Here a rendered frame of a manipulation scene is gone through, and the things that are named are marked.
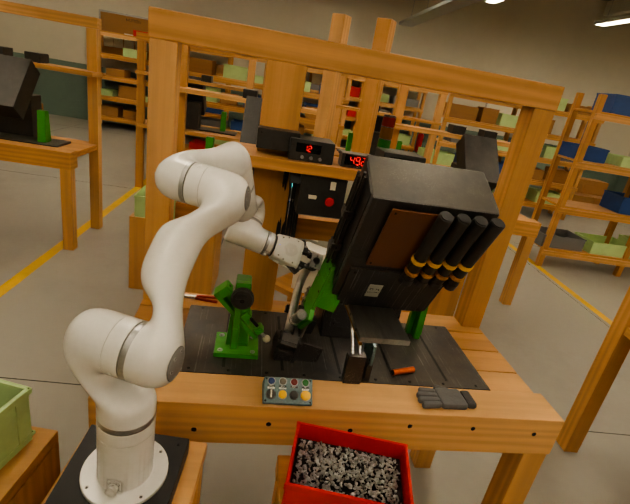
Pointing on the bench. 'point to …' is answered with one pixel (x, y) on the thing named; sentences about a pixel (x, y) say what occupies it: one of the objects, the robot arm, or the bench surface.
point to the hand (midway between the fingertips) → (312, 262)
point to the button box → (286, 391)
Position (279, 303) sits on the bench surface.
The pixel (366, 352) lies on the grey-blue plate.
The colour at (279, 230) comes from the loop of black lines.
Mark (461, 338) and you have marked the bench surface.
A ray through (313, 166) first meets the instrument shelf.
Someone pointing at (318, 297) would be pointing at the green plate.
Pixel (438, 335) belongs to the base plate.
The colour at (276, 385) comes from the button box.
